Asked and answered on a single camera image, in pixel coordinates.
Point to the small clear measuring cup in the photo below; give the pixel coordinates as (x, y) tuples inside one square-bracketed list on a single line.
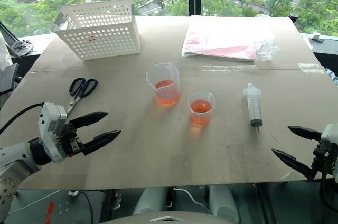
[(201, 107)]

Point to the dark grey chair part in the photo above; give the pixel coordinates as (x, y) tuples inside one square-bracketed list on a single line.
[(8, 78)]

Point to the large beaker with orange liquid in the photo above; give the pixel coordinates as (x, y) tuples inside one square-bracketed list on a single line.
[(163, 76)]

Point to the long clear tape strip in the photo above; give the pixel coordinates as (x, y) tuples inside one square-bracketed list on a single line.
[(227, 68)]

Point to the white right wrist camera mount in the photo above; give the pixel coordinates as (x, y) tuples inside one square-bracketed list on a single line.
[(331, 135)]

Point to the grey rounded shape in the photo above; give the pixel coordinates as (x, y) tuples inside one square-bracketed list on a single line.
[(224, 203), (150, 200)]

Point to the small white plug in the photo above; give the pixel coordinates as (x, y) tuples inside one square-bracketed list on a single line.
[(73, 193)]

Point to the short clear tape strip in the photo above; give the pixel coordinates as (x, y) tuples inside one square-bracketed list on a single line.
[(311, 68)]

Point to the clear plastic syringe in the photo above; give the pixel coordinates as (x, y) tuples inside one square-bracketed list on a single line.
[(254, 107)]

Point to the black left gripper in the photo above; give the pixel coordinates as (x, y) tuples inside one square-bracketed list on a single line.
[(66, 139)]

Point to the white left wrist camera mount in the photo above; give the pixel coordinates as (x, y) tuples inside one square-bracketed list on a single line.
[(48, 122)]

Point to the plastic bag with pink paper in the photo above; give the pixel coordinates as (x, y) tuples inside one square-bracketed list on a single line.
[(224, 41)]

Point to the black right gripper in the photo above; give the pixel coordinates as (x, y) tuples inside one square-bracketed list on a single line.
[(322, 154)]

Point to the black round knob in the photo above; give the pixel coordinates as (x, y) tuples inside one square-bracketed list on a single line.
[(293, 17)]

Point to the light blue bumpy object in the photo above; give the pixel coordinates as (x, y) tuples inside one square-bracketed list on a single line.
[(333, 76)]

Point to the grey robot torso top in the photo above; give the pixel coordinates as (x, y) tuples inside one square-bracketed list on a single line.
[(169, 218)]

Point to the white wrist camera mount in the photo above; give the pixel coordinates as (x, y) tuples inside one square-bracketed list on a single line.
[(48, 122), (331, 135)]

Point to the white perforated plastic basket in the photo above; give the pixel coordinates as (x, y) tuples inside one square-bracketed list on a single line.
[(105, 33)]

